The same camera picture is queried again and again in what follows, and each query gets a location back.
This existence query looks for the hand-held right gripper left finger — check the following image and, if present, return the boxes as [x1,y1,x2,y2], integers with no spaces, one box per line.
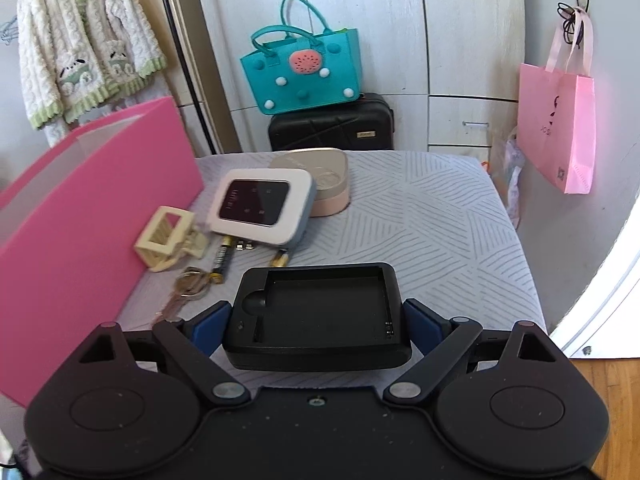
[55,301,251,406]

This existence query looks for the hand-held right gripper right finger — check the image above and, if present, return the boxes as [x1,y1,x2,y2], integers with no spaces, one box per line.
[384,299,583,406]

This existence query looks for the bunch of silver keys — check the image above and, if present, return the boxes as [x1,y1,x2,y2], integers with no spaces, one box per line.
[152,266,213,326]

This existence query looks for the black plastic tray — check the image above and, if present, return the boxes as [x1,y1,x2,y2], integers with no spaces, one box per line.
[221,262,413,372]

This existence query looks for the pink cardboard box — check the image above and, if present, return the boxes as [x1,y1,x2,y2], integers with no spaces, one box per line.
[0,96,205,408]

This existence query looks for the cream hair claw clip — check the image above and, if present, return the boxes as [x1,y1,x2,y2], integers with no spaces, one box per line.
[134,205,210,273]

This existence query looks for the white portable wifi router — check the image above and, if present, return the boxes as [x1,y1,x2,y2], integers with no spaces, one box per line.
[207,168,317,251]

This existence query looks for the clear plastic bag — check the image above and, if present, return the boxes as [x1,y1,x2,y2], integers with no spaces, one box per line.
[482,127,523,231]

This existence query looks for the pink box with gold lid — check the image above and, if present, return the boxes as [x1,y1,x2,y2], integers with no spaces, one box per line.
[270,148,351,218]

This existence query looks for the white door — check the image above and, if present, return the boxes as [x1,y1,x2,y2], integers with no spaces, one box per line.
[547,210,640,358]

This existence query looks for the black suitcase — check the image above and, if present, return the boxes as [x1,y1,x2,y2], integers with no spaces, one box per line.
[267,92,395,152]

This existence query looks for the black clothes rack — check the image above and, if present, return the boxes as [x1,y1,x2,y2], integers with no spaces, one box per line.
[152,0,218,156]

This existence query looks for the pink paper shopping bag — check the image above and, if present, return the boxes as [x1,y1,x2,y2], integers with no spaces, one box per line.
[516,7,597,195]

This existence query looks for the white fluffy garment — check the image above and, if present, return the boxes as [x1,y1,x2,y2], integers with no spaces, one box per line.
[42,110,81,148]

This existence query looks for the teal felt handbag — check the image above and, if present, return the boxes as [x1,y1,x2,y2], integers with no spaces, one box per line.
[240,0,360,116]

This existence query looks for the light wood wardrobe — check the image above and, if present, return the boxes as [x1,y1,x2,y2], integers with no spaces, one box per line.
[190,0,526,156]

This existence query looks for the beige wooden cabinet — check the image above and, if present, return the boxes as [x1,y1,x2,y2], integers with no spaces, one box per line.
[160,0,241,156]

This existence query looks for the white and green fluffy cardigan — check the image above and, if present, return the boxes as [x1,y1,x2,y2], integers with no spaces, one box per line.
[16,0,168,131]

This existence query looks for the black hair ties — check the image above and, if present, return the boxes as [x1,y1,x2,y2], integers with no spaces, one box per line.
[557,0,592,48]

